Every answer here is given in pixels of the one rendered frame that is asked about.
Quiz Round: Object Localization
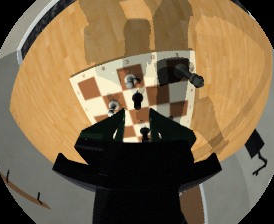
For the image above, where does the chessboard with pieces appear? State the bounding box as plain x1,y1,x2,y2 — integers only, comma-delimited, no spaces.
69,50,196,142

